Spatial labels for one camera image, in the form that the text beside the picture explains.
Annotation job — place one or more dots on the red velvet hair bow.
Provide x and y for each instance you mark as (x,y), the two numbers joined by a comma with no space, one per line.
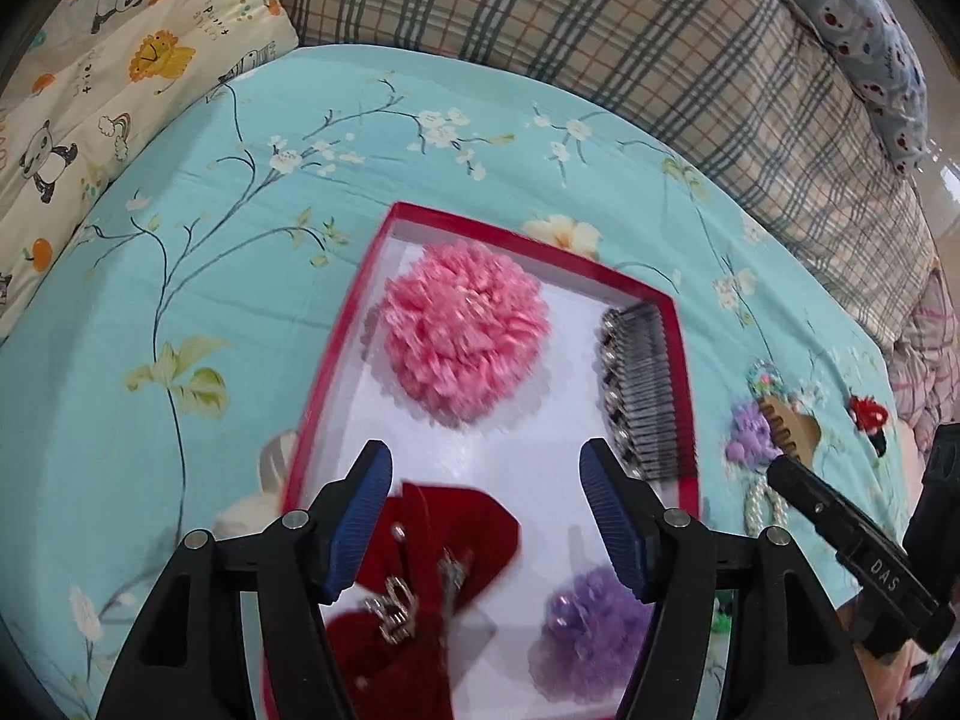
(442,525)

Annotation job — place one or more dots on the plaid blanket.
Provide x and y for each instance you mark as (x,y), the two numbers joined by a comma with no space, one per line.
(600,30)

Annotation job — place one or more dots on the red flower hair clip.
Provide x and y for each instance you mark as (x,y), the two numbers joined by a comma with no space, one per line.
(868,414)

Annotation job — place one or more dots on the small purple mesh flower tie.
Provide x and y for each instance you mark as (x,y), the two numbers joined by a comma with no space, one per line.
(592,637)

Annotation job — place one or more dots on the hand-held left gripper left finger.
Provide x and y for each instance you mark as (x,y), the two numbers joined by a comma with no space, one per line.
(360,525)

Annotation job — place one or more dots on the cartoon animal print pillow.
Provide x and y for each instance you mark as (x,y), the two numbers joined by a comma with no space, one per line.
(112,90)

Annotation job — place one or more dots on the red shallow cardboard box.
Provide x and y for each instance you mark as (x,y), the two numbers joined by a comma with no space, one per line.
(525,435)

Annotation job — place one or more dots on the blue printed pillow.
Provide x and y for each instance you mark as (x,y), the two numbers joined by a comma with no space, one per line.
(862,37)

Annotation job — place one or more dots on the tan hair claw clip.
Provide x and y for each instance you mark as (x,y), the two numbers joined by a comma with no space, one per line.
(787,427)

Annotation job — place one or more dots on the pink ruffled flower hair accessory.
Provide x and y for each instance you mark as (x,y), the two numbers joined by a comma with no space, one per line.
(465,330)

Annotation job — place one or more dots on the teal floral bedsheet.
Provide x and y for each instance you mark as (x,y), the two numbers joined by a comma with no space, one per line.
(225,277)

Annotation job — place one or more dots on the black rhinestone hair comb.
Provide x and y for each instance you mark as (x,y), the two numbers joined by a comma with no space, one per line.
(645,382)

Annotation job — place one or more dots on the lavender ruffled scrunchie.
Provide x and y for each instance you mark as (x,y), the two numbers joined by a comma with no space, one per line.
(746,435)

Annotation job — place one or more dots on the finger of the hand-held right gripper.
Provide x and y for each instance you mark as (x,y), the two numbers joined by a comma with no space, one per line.
(847,532)

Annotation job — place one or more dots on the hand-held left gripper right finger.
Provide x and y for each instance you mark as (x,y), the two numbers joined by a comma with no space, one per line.
(607,517)

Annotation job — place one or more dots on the pink patterned cloth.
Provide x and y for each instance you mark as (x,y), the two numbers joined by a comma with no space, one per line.
(930,345)

